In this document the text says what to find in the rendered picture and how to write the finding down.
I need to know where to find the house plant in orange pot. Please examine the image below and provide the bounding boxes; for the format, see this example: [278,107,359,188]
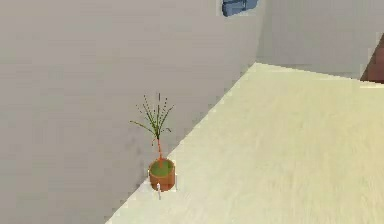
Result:
[129,92,177,193]

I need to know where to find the blue framed wall picture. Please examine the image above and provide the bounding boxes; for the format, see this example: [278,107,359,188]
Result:
[221,0,260,18]

